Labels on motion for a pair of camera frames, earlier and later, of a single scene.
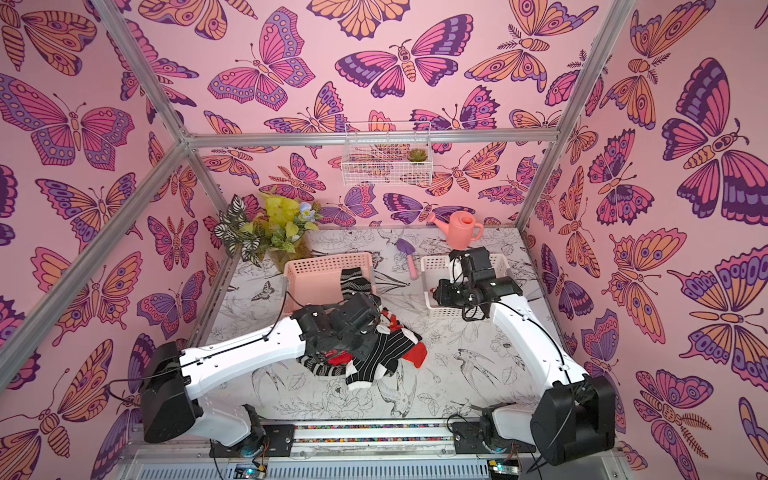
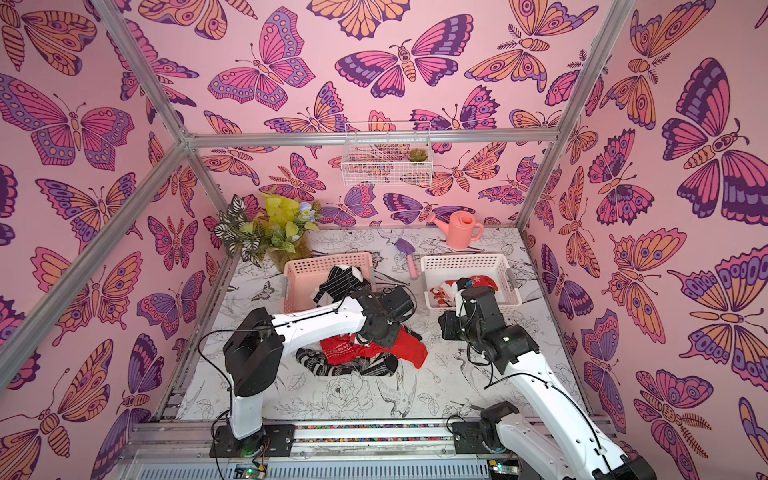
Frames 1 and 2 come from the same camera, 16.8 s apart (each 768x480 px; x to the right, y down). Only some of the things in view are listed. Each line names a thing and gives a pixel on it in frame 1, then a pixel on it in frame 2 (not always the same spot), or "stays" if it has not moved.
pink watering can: [461, 228] stays
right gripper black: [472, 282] -> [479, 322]
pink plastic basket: [316, 281] stays
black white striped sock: [322, 368] stays
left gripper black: [369, 341] -> [389, 343]
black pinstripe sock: [387, 349] -> [342, 279]
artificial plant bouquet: [277, 231] stays
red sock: [416, 354] stays
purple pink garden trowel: [405, 246] stays
